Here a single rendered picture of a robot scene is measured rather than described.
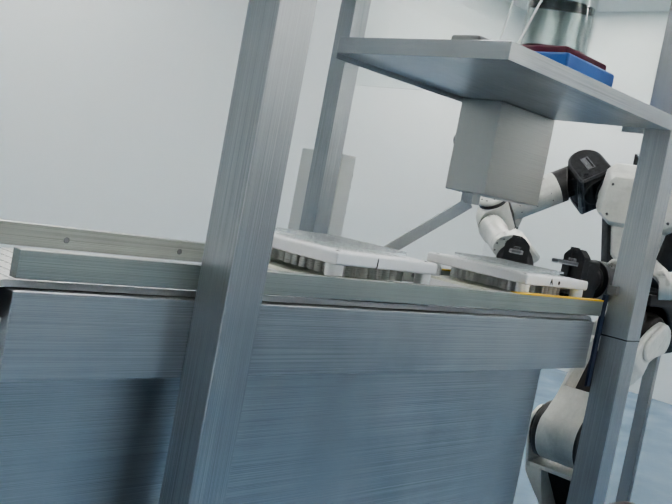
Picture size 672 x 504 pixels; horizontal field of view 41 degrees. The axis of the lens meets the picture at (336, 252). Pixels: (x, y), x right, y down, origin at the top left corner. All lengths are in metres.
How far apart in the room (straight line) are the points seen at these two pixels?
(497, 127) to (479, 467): 0.70
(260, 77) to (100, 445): 0.49
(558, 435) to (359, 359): 0.97
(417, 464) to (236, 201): 0.73
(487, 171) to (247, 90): 0.91
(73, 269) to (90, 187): 4.37
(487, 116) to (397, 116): 5.03
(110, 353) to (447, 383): 0.75
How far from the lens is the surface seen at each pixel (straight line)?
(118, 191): 5.50
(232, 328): 1.12
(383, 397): 1.53
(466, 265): 1.83
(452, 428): 1.72
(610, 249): 2.45
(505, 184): 1.99
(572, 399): 2.32
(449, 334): 1.55
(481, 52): 1.50
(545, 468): 2.35
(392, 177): 7.00
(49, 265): 1.03
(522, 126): 2.02
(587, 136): 7.64
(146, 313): 1.11
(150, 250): 1.43
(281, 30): 1.11
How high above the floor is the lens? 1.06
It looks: 4 degrees down
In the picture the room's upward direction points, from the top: 11 degrees clockwise
